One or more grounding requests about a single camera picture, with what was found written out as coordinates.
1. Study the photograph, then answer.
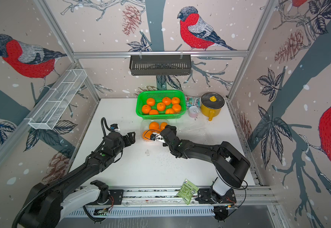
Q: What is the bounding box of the green snack packet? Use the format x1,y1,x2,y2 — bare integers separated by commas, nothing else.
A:
185,96,201,107

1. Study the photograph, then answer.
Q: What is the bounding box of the white wire wall basket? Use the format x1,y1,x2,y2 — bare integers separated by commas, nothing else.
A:
28,69,87,130

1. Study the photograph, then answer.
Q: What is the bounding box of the yellow pot with lid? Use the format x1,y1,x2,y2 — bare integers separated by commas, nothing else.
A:
201,92,225,121

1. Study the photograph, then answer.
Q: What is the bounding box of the black wire shelf basket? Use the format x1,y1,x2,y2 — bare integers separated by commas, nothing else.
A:
129,55,192,76

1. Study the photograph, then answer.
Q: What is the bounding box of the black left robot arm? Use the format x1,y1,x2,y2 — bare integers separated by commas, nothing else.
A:
12,117,136,228

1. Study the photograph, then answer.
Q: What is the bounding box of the clear plastic clamshell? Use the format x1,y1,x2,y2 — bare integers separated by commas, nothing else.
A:
140,120,170,143
176,119,210,144

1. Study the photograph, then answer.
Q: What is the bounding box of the green sachet on rail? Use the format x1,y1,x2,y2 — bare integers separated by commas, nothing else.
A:
176,179,199,205

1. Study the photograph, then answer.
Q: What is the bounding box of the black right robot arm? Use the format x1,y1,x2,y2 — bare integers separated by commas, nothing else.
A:
150,125,250,204

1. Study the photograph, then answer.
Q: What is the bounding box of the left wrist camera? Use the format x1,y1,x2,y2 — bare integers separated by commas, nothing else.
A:
110,123,119,132

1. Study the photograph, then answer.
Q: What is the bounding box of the green plastic basket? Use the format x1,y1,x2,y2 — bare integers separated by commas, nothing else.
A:
136,90,186,120

